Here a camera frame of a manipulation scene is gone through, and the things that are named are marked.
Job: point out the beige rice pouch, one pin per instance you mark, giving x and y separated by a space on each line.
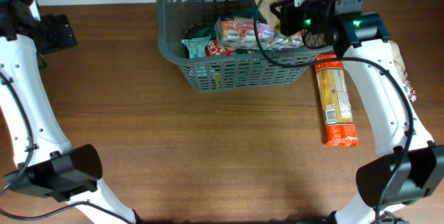
402 72

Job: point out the beige nut mix pouch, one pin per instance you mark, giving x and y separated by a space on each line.
267 5

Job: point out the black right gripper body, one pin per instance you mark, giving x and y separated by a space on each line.
309 16

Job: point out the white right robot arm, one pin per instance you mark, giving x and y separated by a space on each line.
409 165

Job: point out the green Nescafe coffee bag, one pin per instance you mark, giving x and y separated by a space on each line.
213 48

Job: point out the grey plastic mesh basket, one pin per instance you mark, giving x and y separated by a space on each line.
188 19

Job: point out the mint green wipes packet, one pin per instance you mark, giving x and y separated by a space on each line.
196 48

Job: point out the Kleenex tissue multipack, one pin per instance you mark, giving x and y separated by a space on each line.
239 33

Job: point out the red spaghetti pasta packet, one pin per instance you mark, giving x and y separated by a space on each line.
335 104

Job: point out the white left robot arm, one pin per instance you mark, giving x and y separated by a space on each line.
47 166

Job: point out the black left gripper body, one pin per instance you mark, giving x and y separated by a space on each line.
52 36

